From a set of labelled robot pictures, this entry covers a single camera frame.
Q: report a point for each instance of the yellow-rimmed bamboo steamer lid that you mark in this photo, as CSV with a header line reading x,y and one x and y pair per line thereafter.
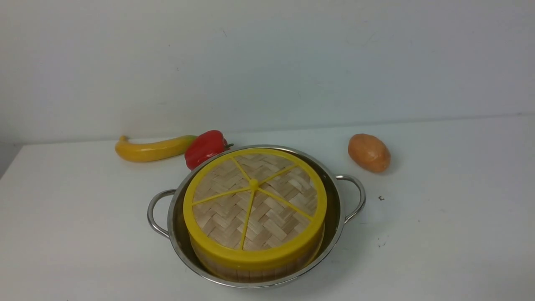
x,y
254,206

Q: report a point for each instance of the yellow-rimmed bamboo steamer basket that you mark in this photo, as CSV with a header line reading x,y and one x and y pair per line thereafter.
x,y
245,274

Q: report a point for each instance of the stainless steel pot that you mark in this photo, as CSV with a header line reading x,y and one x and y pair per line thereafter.
x,y
346,197

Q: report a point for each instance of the red toy bell pepper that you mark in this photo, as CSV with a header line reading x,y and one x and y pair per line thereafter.
x,y
204,147

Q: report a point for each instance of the brown toy potato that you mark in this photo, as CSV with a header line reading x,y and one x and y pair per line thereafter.
x,y
369,152

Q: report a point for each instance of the yellow toy banana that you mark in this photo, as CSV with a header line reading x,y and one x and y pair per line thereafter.
x,y
149,152

